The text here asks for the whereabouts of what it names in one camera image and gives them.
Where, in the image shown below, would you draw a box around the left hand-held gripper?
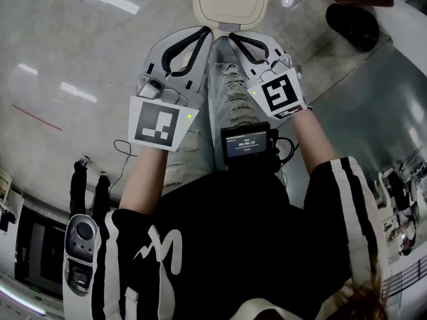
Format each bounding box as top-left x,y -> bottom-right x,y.
127,26 -> 214,152

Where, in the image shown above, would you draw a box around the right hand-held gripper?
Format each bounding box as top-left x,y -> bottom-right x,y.
228,31 -> 313,121

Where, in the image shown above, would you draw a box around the person's left forearm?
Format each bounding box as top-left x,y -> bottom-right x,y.
118,143 -> 167,213

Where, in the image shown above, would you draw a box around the person's right forearm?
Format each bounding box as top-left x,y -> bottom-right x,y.
290,110 -> 338,176

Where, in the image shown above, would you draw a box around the light ripped jeans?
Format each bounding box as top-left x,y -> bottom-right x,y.
163,37 -> 264,196

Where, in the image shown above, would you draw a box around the small black screen device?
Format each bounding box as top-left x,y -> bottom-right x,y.
220,121 -> 280,166

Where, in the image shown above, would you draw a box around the black bagged waste bin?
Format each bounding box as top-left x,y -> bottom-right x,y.
325,3 -> 380,53

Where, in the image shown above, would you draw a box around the white square pillar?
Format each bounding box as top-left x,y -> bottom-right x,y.
372,0 -> 427,46

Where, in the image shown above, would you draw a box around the black white striped shirt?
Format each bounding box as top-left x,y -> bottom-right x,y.
99,157 -> 390,320

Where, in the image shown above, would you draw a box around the grey hand-held device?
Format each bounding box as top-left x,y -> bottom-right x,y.
62,213 -> 101,320

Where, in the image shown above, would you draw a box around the black metal railing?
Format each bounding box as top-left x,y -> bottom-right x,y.
382,260 -> 427,299

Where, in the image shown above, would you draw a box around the thin black floor cable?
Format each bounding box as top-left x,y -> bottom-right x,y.
109,139 -> 138,196

